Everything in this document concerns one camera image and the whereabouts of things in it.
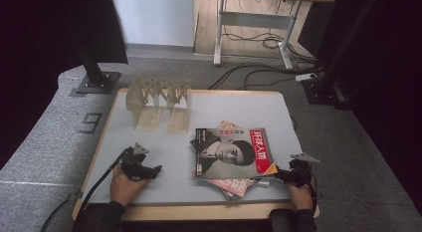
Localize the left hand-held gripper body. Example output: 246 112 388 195
119 141 157 182

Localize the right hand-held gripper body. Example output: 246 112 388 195
284 152 321 188

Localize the beige expandable book rack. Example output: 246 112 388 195
124 76 193 135

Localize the red planet cover magazine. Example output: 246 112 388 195
206 119 256 199

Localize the grey portrait cover magazine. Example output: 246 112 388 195
193 126 279 180

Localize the person's right hand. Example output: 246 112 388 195
287 176 318 212

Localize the person's left hand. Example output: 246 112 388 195
109 164 148 207

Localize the black armrest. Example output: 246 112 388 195
269 208 297 232

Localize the wooden table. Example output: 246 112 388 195
72 88 321 223

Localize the black slanted stand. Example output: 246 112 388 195
300 0 382 111

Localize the white power strip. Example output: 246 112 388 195
295 72 318 83

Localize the black curtain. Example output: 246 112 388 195
298 0 422 206
0 0 128 170

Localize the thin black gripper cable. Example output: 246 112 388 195
307 171 320 213

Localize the thick black gripper cable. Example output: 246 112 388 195
40 146 130 232

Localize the black stand with base plate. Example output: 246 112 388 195
75 39 122 96

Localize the black floor cable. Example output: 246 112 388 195
207 62 324 91

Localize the tangle of black cables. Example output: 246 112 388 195
221 32 317 66

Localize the white metal desk frame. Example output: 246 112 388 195
212 0 336 71

